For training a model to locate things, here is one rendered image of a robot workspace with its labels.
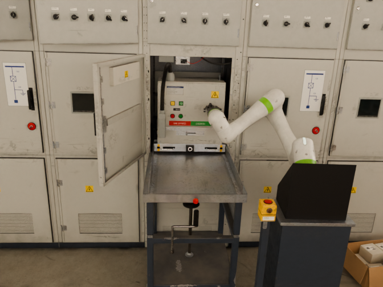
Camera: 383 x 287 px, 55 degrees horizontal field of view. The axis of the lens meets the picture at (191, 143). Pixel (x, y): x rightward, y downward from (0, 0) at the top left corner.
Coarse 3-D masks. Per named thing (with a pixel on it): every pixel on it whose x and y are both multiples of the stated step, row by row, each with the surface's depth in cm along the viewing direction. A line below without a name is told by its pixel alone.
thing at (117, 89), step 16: (96, 64) 198; (112, 64) 219; (128, 64) 232; (144, 64) 254; (96, 80) 201; (112, 80) 217; (128, 80) 235; (144, 80) 258; (96, 96) 204; (112, 96) 224; (128, 96) 244; (96, 112) 207; (112, 112) 226; (128, 112) 243; (96, 128) 210; (112, 128) 229; (128, 128) 250; (112, 144) 231; (128, 144) 253; (112, 160) 234; (128, 160) 256; (112, 176) 237
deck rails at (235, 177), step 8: (152, 152) 260; (152, 160) 258; (224, 160) 267; (232, 160) 251; (152, 168) 249; (232, 168) 250; (152, 176) 237; (232, 176) 241; (152, 184) 225; (240, 184) 222; (152, 192) 215; (240, 192) 219
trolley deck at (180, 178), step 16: (160, 160) 264; (176, 160) 265; (192, 160) 266; (208, 160) 267; (160, 176) 238; (176, 176) 239; (192, 176) 240; (208, 176) 241; (224, 176) 242; (144, 192) 216; (160, 192) 216; (176, 192) 217; (192, 192) 218; (208, 192) 218; (224, 192) 219
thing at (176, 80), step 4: (160, 80) 265; (176, 80) 267; (180, 80) 268; (184, 80) 268; (188, 80) 269; (192, 80) 269; (196, 80) 270; (200, 80) 270; (204, 80) 271; (208, 80) 272; (212, 80) 272; (216, 80) 273; (220, 80) 273; (224, 104) 268; (224, 108) 269
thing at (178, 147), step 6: (156, 144) 274; (168, 144) 275; (174, 144) 275; (180, 144) 275; (186, 144) 276; (192, 144) 276; (198, 144) 276; (204, 144) 277; (210, 144) 277; (216, 144) 277; (222, 144) 278; (156, 150) 276; (168, 150) 276; (174, 150) 277; (180, 150) 277; (198, 150) 278; (204, 150) 278; (210, 150) 278; (216, 150) 279; (222, 150) 279
